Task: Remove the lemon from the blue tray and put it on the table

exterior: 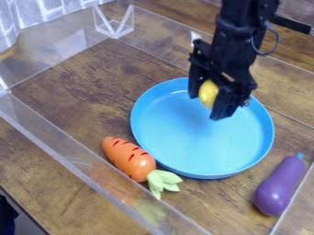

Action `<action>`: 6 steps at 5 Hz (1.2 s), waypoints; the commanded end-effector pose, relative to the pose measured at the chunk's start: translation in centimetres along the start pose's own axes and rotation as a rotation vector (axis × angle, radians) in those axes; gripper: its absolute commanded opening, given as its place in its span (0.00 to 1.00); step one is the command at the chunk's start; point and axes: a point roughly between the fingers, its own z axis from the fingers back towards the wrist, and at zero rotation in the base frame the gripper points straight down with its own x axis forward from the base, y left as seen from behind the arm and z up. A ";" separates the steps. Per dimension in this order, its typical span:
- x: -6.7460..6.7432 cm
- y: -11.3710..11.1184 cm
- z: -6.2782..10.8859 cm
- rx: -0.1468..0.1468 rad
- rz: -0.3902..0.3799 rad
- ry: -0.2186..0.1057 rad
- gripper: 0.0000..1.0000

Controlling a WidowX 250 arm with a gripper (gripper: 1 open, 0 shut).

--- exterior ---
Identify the blue round plastic tray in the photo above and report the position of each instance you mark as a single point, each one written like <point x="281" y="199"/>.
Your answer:
<point x="189" y="143"/>

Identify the dark object at table edge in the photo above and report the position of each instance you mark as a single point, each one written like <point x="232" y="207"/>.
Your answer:
<point x="9" y="215"/>

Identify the yellow toy lemon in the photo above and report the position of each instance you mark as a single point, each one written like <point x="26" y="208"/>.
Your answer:
<point x="208" y="93"/>

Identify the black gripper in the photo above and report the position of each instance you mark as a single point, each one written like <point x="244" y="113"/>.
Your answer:
<point x="224" y="62"/>

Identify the clear acrylic enclosure wall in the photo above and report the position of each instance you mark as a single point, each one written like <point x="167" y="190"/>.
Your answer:
<point x="72" y="80"/>

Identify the orange toy carrot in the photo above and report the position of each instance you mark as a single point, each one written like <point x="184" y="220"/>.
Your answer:
<point x="137" y="163"/>

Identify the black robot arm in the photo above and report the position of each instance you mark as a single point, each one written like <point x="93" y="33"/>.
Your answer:
<point x="257" y="8"/>

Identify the purple toy eggplant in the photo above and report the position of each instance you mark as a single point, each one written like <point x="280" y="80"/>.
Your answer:
<point x="273" y="194"/>

